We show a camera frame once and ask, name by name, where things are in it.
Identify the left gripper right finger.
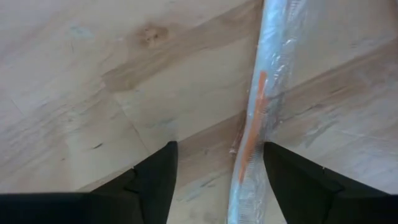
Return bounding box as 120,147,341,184
263,141,389,224

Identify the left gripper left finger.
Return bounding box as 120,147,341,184
90,141,179,224

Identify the orange toothbrush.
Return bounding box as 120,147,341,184
226,0,309,224

